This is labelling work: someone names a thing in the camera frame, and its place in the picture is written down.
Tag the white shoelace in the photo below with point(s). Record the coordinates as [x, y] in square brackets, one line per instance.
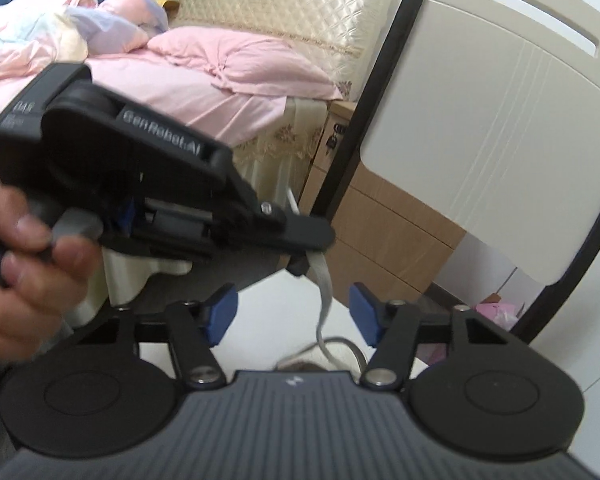
[325, 285]

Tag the cabinet keys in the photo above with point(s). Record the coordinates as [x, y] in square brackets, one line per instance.
[335, 135]

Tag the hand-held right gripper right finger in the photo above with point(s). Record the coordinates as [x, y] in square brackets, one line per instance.
[367, 317]

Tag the pastel patterned quilt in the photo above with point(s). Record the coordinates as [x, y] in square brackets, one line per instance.
[40, 30]

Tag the pink bed sheet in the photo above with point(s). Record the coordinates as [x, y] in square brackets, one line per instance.
[180, 100]

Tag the person's left hand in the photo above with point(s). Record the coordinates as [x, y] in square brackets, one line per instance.
[20, 310]

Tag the white and brown shoe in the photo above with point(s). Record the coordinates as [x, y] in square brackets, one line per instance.
[300, 362]

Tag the cream bed skirt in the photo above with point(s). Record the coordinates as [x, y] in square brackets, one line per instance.
[275, 155]

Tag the white chair with black frame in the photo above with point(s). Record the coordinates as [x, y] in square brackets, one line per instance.
[480, 135]

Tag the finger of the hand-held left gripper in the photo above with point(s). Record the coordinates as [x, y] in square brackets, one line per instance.
[300, 232]
[180, 252]

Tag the wooden bedside cabinet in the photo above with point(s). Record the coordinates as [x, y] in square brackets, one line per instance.
[380, 240]

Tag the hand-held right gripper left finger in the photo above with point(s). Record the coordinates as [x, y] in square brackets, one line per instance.
[220, 315]

